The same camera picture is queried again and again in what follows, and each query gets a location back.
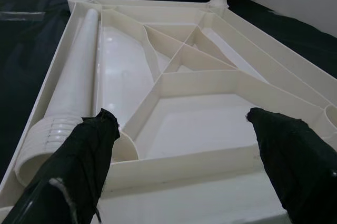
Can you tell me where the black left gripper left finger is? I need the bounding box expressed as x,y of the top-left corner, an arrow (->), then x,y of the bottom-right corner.
0,108 -> 121,224

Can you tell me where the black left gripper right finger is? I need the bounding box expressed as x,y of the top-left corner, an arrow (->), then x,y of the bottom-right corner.
246,106 -> 337,224

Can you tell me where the cream plastic children table top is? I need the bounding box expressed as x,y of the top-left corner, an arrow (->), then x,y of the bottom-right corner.
0,0 -> 337,224

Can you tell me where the black tablecloth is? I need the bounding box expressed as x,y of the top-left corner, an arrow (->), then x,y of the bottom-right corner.
0,0 -> 337,172

